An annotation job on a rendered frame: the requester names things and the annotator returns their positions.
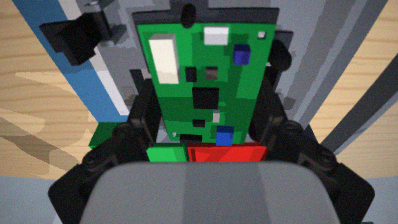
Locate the green circuit board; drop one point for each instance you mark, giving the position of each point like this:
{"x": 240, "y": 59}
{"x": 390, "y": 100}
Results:
{"x": 207, "y": 78}

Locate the green bin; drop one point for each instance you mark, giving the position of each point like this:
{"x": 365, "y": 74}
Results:
{"x": 104, "y": 131}

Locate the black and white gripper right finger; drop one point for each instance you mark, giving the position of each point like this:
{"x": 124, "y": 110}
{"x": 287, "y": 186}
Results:
{"x": 350, "y": 194}

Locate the red open-top bin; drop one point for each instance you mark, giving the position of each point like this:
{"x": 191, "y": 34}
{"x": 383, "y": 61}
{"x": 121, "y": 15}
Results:
{"x": 200, "y": 153}

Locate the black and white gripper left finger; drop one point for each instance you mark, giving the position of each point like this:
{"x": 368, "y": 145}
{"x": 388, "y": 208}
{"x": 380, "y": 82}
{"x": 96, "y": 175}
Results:
{"x": 70, "y": 193}

